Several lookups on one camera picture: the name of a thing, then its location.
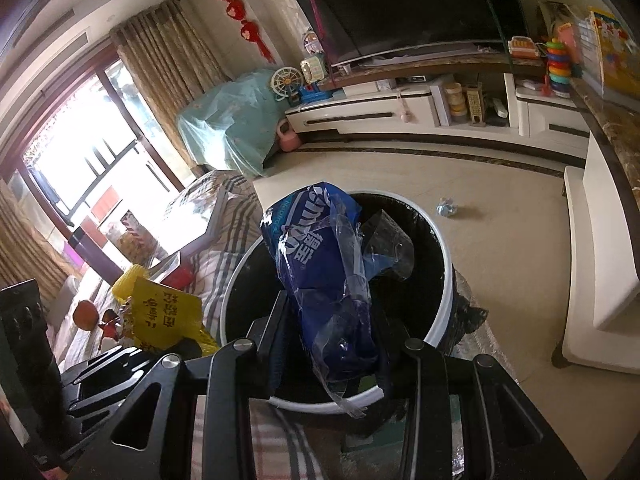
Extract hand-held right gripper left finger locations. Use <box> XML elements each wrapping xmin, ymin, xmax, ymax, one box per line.
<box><xmin>65</xmin><ymin>291</ymin><xmax>292</xmax><ymax>480</ymax></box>

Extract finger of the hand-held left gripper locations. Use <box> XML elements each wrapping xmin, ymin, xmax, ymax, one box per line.
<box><xmin>59</xmin><ymin>345</ymin><xmax>168</xmax><ymax>386</ymax></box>
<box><xmin>65</xmin><ymin>360</ymin><xmax>166</xmax><ymax>421</ymax></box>

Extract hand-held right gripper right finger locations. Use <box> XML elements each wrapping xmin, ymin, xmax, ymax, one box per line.
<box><xmin>376</xmin><ymin>319</ymin><xmax>587</xmax><ymax>480</ymax></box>

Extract yellow plastic bag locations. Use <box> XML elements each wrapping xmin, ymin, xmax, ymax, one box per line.
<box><xmin>120</xmin><ymin>277</ymin><xmax>221</xmax><ymax>358</ymax></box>

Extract blue plastic bag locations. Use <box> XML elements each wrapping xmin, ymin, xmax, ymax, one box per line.
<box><xmin>260</xmin><ymin>180</ymin><xmax>416</xmax><ymax>418</ymax></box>

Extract orange fruit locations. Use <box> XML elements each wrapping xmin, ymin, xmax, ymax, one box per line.
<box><xmin>72</xmin><ymin>300</ymin><xmax>98</xmax><ymax>331</ymax></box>

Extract red white milk carton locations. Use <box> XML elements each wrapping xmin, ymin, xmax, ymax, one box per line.
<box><xmin>162</xmin><ymin>266</ymin><xmax>196</xmax><ymax>291</ymax></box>

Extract beige patterned curtain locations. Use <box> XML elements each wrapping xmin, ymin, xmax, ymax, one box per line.
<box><xmin>0</xmin><ymin>180</ymin><xmax>66</xmax><ymax>301</ymax></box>
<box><xmin>110</xmin><ymin>0</ymin><xmax>233</xmax><ymax>181</ymax></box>

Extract clear snack jar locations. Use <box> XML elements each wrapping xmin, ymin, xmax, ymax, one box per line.
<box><xmin>117</xmin><ymin>230</ymin><xmax>151</xmax><ymax>266</ymax></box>

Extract colourful children's book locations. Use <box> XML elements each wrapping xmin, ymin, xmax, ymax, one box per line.
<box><xmin>150</xmin><ymin>187</ymin><xmax>236</xmax><ymax>281</ymax></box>

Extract glass balcony door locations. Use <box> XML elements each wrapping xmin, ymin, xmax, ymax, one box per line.
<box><xmin>20</xmin><ymin>55</ymin><xmax>191</xmax><ymax>261</ymax></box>

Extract pink toy kettle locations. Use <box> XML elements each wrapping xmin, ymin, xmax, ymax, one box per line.
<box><xmin>276</xmin><ymin>120</ymin><xmax>302</xmax><ymax>153</ymax></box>

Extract white side cabinet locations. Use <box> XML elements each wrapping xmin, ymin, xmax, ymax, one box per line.
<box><xmin>552</xmin><ymin>75</ymin><xmax>640</xmax><ymax>376</ymax></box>

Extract teal cover cloth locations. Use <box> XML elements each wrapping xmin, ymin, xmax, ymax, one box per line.
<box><xmin>176</xmin><ymin>70</ymin><xmax>288</xmax><ymax>178</ymax></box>

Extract white television cabinet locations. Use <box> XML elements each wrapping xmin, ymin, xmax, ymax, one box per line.
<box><xmin>284</xmin><ymin>57</ymin><xmax>591</xmax><ymax>161</ymax></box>

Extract blue toy block set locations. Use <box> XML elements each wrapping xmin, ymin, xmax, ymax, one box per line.
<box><xmin>297</xmin><ymin>85</ymin><xmax>333</xmax><ymax>106</ymax></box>

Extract toy ferris wheel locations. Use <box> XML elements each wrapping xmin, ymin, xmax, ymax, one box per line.
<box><xmin>270</xmin><ymin>65</ymin><xmax>306</xmax><ymax>108</ymax></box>

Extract wooden abacus rack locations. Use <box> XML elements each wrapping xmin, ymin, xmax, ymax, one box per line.
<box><xmin>465</xmin><ymin>82</ymin><xmax>488</xmax><ymax>126</ymax></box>

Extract stacked round containers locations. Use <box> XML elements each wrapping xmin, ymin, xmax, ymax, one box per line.
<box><xmin>444</xmin><ymin>82</ymin><xmax>466</xmax><ymax>118</ymax></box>

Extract orange toy piano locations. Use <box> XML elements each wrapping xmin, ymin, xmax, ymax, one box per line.
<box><xmin>507</xmin><ymin>35</ymin><xmax>543</xmax><ymax>61</ymax></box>

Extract red hanging decoration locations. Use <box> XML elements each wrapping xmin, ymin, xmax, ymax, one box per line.
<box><xmin>202</xmin><ymin>0</ymin><xmax>276</xmax><ymax>63</ymax></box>

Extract black television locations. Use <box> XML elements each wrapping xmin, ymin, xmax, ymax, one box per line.
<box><xmin>286</xmin><ymin>0</ymin><xmax>521</xmax><ymax>68</ymax></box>

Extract upright picture books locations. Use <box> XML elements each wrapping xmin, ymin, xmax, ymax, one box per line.
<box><xmin>570</xmin><ymin>5</ymin><xmax>633</xmax><ymax>98</ymax></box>

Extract rainbow stacking ring toy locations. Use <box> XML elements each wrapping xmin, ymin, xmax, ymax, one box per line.
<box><xmin>544</xmin><ymin>35</ymin><xmax>573</xmax><ymax>96</ymax></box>

